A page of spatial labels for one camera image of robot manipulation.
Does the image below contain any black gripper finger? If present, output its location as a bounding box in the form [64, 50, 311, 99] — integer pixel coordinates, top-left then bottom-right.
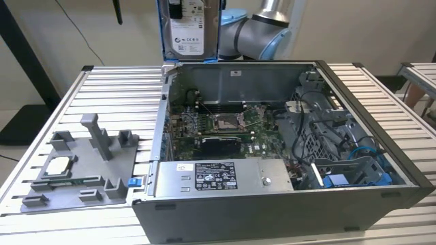
[170, 0, 182, 19]

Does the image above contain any hard disk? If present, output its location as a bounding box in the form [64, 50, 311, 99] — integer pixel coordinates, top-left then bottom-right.
[158, 0, 227, 64]

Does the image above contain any gray metal disk bay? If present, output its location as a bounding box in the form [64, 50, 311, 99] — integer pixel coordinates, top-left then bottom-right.
[278, 71, 408, 191]

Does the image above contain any black slim antenna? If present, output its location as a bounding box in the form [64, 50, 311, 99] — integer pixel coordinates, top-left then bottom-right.
[112, 0, 124, 26]

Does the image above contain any CPU socket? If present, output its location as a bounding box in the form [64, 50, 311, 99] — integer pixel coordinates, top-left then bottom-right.
[212, 113, 239, 132]

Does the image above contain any metal socket cover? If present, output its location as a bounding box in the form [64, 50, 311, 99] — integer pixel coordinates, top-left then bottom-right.
[238, 105, 268, 128]

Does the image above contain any black graphics card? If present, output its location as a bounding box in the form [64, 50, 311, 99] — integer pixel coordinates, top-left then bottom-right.
[199, 136, 243, 157]

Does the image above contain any green motherboard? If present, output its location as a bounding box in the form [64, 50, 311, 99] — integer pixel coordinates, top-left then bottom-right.
[168, 102, 291, 160]

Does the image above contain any black monitor stand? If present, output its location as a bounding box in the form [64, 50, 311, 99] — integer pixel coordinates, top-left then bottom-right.
[0, 0, 64, 146]

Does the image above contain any gray plastic parts rack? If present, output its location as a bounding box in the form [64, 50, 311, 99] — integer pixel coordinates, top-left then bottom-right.
[20, 113, 142, 212]

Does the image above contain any silver CPU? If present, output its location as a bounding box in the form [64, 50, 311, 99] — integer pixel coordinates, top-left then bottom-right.
[44, 156, 75, 177]

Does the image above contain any gray power supply unit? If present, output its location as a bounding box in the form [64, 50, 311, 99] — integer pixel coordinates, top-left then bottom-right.
[150, 158, 295, 199]

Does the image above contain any green RAM stick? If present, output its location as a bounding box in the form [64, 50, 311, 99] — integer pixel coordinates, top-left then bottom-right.
[47, 178, 103, 188]

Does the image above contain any metal slat table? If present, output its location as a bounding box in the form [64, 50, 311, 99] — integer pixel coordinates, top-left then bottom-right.
[400, 62, 436, 97]

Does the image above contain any tan wooden leg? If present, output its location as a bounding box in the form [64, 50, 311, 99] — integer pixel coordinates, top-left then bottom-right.
[404, 84, 426, 107]

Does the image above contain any black open PC case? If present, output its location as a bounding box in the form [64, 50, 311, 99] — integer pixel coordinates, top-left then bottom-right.
[131, 59, 436, 244]

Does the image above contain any thin bluish cable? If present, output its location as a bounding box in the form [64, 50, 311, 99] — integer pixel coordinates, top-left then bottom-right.
[54, 0, 106, 66]

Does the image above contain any thin wire locking lever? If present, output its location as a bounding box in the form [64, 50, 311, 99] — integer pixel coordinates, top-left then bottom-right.
[202, 102, 219, 117]

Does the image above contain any light blue wire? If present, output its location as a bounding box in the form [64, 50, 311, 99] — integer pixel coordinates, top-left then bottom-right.
[347, 142, 388, 175]

